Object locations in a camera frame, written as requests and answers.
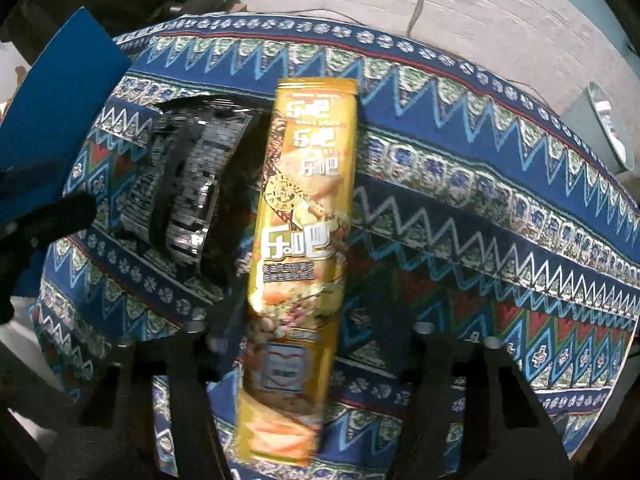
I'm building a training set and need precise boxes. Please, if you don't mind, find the blue cardboard box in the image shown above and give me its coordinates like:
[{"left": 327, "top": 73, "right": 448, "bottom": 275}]
[{"left": 0, "top": 7, "right": 134, "bottom": 297}]

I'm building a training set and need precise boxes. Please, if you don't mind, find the blue patterned tablecloth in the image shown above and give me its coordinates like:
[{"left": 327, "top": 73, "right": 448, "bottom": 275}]
[{"left": 29, "top": 9, "right": 640, "bottom": 480}]

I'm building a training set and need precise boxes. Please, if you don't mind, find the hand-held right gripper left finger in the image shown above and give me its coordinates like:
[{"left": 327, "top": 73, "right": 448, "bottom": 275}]
[{"left": 80, "top": 304, "right": 252, "bottom": 480}]

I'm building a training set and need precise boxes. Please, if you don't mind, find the grey power cable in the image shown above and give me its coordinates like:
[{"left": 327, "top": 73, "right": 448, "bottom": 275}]
[{"left": 406, "top": 0, "right": 434, "bottom": 39}]

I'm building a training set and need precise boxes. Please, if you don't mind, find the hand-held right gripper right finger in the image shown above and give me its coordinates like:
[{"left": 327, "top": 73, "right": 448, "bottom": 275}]
[{"left": 385, "top": 321, "right": 574, "bottom": 480}]

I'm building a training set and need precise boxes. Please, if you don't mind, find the grey trash bin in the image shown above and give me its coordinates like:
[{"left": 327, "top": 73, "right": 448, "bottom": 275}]
[{"left": 559, "top": 82, "right": 640, "bottom": 174}]

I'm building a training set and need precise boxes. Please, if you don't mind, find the black snack packet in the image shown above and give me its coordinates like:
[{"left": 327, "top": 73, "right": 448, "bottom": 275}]
[{"left": 119, "top": 97, "right": 254, "bottom": 272}]

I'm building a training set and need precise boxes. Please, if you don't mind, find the yellow snack packet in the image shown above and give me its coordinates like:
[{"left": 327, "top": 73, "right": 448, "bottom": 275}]
[{"left": 234, "top": 78, "right": 359, "bottom": 467}]

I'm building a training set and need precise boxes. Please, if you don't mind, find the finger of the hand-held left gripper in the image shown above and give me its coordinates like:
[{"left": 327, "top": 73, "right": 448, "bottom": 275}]
[
  {"left": 0, "top": 158, "right": 65, "bottom": 196},
  {"left": 0, "top": 192, "right": 97, "bottom": 327}
]

